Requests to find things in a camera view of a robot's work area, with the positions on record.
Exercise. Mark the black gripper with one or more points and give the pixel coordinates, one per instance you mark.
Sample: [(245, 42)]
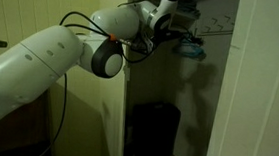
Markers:
[(169, 37)]

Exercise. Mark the blue plastic hanger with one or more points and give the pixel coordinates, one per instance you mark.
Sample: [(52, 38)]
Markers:
[(197, 50), (190, 42), (190, 54)]

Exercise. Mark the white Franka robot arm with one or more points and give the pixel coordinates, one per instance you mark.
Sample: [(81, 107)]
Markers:
[(30, 66)]

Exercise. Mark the small metal door latch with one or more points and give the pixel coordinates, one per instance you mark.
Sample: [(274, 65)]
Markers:
[(126, 73)]

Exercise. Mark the cream panelled closet door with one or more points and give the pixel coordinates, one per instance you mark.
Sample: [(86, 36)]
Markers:
[(110, 112)]

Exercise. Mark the black bin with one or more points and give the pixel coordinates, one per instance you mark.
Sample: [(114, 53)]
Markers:
[(155, 132)]

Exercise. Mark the dark wooden table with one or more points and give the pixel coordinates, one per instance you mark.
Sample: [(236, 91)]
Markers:
[(25, 126)]

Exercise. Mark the white closet door frame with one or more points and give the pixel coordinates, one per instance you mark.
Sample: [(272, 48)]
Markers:
[(261, 97)]

